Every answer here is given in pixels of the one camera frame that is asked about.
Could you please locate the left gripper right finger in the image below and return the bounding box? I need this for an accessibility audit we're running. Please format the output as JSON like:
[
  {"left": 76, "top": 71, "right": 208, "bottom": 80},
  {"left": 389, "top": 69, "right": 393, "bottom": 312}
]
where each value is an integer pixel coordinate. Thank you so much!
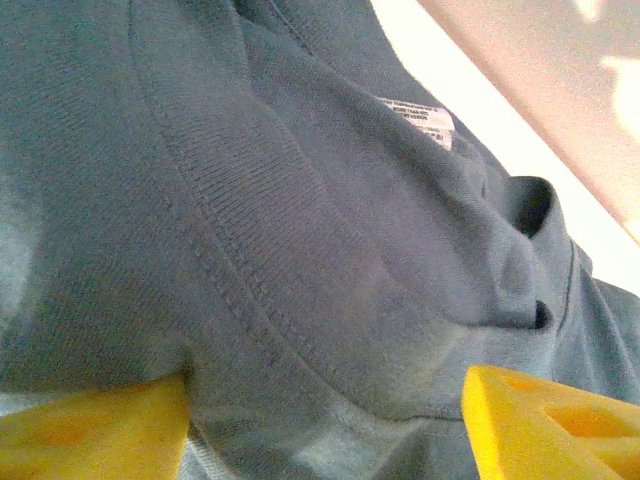
[{"left": 459, "top": 363, "right": 640, "bottom": 480}]

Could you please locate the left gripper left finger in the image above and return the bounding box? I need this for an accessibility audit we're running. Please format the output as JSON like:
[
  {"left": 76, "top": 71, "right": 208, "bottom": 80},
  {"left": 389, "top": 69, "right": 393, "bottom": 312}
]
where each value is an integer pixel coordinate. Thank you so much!
[{"left": 0, "top": 374, "right": 192, "bottom": 480}]

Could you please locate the grey t-shirt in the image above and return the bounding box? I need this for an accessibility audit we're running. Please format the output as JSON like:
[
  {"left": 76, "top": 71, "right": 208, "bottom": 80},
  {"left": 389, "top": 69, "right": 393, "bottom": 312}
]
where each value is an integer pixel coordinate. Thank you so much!
[{"left": 0, "top": 0, "right": 640, "bottom": 480}]

